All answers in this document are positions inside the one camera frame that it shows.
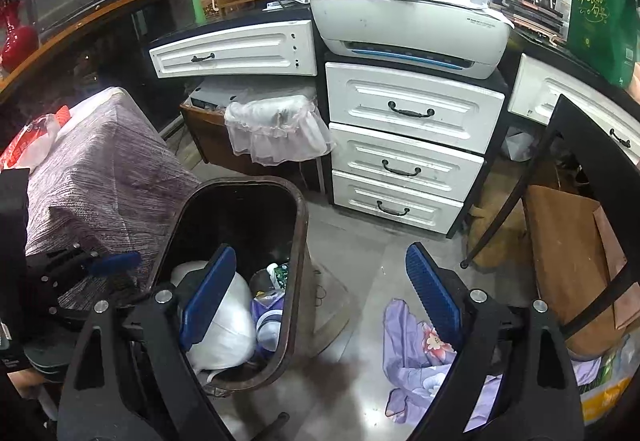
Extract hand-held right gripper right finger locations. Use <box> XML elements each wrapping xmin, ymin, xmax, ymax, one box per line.
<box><xmin>405</xmin><ymin>242</ymin><xmax>586</xmax><ymax>441</ymax></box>

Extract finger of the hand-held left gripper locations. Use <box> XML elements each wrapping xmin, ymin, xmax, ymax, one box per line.
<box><xmin>27</xmin><ymin>245</ymin><xmax>144</xmax><ymax>280</ymax></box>
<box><xmin>29</xmin><ymin>278</ymin><xmax>103</xmax><ymax>323</ymax></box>

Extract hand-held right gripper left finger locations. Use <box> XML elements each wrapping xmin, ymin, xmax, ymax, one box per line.
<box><xmin>56</xmin><ymin>244</ymin><xmax>238</xmax><ymax>441</ymax></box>

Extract purple plastic bag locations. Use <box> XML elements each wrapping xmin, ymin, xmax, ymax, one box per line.
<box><xmin>251</xmin><ymin>293</ymin><xmax>286</xmax><ymax>322</ymax></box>

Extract brown plastic waste bin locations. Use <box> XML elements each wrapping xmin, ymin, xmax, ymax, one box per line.
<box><xmin>150</xmin><ymin>177</ymin><xmax>308</xmax><ymax>397</ymax></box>

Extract red white wrapper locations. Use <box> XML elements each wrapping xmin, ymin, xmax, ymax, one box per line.
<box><xmin>0</xmin><ymin>105</ymin><xmax>70</xmax><ymax>170</ymax></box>

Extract person's purple floral clothing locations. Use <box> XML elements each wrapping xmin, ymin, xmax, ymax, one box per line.
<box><xmin>382</xmin><ymin>298</ymin><xmax>603</xmax><ymax>428</ymax></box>

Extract brown paper bag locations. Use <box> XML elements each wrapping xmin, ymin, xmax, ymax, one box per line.
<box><xmin>522</xmin><ymin>184</ymin><xmax>640</xmax><ymax>357</ymax></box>

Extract white three-drawer cabinet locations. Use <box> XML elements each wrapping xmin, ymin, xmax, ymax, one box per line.
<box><xmin>325</xmin><ymin>61</ymin><xmax>506</xmax><ymax>236</ymax></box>

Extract white cloth with yellow trim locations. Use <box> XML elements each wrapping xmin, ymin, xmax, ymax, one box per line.
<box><xmin>55</xmin><ymin>86</ymin><xmax>128</xmax><ymax>142</ymax></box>

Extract white lace covered bin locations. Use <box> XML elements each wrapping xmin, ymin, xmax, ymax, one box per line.
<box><xmin>224</xmin><ymin>94</ymin><xmax>336</xmax><ymax>167</ymax></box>

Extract yellow white plastic bag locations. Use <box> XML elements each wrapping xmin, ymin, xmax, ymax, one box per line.
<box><xmin>575</xmin><ymin>336</ymin><xmax>636</xmax><ymax>427</ymax></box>

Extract red vase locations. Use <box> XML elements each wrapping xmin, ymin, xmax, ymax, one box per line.
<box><xmin>0</xmin><ymin>0</ymin><xmax>40</xmax><ymax>72</ymax></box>

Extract black chair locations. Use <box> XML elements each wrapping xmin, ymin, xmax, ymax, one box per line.
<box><xmin>459</xmin><ymin>94</ymin><xmax>640</xmax><ymax>339</ymax></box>

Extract wooden counter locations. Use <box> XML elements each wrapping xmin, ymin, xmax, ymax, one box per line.
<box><xmin>0</xmin><ymin>0</ymin><xmax>196</xmax><ymax>94</ymax></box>

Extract white desk drawer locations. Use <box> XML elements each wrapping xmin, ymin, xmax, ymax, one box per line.
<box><xmin>149</xmin><ymin>19</ymin><xmax>318</xmax><ymax>80</ymax></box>
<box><xmin>507</xmin><ymin>54</ymin><xmax>640</xmax><ymax>167</ymax></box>

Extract white printer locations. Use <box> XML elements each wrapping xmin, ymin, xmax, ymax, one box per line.
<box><xmin>310</xmin><ymin>0</ymin><xmax>516</xmax><ymax>81</ymax></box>

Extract stack of makeup palettes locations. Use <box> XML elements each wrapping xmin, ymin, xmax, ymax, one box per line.
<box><xmin>492</xmin><ymin>0</ymin><xmax>571</xmax><ymax>42</ymax></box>

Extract white hair clipper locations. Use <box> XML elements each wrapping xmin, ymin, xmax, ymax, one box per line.
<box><xmin>262</xmin><ymin>0</ymin><xmax>311</xmax><ymax>12</ymax></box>

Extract green tote bag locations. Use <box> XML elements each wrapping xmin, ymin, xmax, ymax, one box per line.
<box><xmin>567</xmin><ymin>0</ymin><xmax>638</xmax><ymax>89</ymax></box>

